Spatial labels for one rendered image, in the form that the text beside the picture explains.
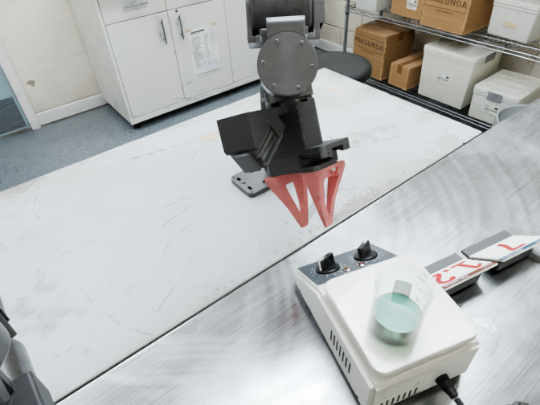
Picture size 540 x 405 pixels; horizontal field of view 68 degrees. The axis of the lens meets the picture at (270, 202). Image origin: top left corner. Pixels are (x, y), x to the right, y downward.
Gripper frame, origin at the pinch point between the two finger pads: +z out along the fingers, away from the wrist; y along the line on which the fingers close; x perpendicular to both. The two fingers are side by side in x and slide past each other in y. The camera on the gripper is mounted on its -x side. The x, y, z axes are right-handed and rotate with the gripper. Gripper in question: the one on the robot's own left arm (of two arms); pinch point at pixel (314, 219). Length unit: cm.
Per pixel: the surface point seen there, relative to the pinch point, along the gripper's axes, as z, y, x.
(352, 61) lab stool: -32, -56, 137
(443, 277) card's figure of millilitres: 12.1, 10.9, 10.9
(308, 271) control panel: 7.2, -2.7, 0.2
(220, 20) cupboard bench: -87, -162, 176
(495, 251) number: 11.7, 15.6, 19.4
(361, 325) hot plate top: 9.4, 7.7, -7.0
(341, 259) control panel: 7.1, 0.1, 4.2
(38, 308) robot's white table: 4.8, -33.4, -21.8
